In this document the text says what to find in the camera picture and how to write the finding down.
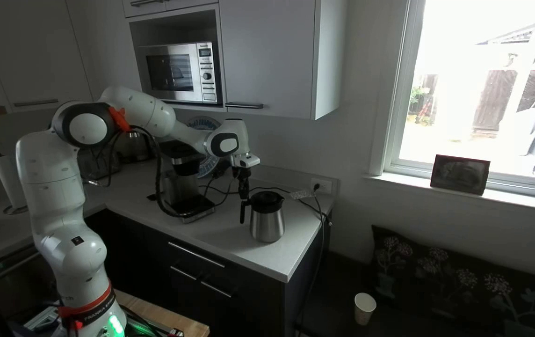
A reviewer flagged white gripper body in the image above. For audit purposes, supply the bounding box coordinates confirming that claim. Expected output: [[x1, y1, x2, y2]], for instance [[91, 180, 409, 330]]
[[228, 148, 262, 173]]

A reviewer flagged steel thermal coffee carafe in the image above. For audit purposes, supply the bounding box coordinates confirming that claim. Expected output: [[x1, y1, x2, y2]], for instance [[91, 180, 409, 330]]
[[237, 189, 286, 246]]

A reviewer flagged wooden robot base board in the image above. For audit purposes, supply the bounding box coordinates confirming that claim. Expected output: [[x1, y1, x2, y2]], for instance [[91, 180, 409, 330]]
[[112, 289, 211, 337]]

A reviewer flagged black drip coffee machine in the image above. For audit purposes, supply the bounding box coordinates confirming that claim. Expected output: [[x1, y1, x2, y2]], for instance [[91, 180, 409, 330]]
[[153, 139, 219, 221]]

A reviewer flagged dark base cabinet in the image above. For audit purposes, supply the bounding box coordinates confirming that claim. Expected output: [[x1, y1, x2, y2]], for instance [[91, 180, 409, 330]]
[[0, 208, 331, 337]]

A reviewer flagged silver microwave oven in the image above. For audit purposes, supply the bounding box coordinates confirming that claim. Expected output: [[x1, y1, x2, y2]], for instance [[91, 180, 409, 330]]
[[138, 40, 220, 107]]

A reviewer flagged silver toaster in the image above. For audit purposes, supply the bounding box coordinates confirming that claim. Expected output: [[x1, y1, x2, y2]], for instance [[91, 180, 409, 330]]
[[78, 144, 121, 184]]

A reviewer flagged white paper cup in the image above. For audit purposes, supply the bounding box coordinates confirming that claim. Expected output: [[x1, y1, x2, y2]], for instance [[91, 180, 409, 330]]
[[351, 290, 379, 328]]

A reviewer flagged white tall cabinet door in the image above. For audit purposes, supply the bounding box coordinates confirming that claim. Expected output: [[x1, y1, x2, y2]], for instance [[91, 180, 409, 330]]
[[0, 0, 129, 116]]

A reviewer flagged black power cord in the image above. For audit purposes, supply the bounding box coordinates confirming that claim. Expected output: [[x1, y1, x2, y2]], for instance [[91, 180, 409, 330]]
[[215, 184, 333, 221]]

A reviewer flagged silver wall cabinet handle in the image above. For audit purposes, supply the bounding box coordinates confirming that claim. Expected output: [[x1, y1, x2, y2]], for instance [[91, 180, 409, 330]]
[[224, 101, 267, 111]]

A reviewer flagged white wall power outlet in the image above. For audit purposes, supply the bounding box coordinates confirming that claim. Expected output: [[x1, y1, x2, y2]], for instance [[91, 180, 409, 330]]
[[308, 176, 333, 195]]

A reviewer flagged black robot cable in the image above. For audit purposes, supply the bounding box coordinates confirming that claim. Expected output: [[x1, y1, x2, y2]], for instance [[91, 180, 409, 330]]
[[101, 124, 245, 221]]

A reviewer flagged long silver drawer handle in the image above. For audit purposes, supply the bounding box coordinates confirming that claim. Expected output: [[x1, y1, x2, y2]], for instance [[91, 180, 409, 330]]
[[166, 240, 226, 272]]

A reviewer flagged short silver drawer handle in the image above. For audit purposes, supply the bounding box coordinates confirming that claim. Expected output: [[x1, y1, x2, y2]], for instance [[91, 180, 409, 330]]
[[168, 264, 200, 285], [198, 279, 234, 302]]

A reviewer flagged white wall cabinet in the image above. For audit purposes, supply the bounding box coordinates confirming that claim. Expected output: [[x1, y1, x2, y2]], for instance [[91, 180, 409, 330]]
[[219, 0, 348, 122]]

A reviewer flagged white window frame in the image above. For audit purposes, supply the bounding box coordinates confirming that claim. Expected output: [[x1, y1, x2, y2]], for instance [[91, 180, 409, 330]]
[[376, 0, 535, 202]]

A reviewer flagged dark picture frame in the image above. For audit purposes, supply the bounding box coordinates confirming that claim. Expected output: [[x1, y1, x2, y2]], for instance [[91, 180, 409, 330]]
[[428, 154, 492, 197]]

